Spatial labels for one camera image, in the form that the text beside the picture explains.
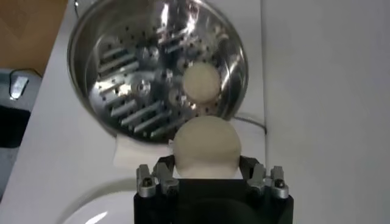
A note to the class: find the white round plate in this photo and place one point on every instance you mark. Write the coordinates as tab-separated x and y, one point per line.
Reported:
100	210

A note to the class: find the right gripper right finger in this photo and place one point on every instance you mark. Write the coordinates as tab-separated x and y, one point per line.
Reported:
256	176

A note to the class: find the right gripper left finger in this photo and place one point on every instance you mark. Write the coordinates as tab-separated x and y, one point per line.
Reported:
166	179

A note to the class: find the grey black robot base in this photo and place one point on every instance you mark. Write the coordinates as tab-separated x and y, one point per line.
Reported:
30	91

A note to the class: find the stainless steel steamer basket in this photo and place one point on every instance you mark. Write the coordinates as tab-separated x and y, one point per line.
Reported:
128	91

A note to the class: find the white steamed baozi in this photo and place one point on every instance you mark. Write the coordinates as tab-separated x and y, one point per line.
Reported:
207	146
201	82

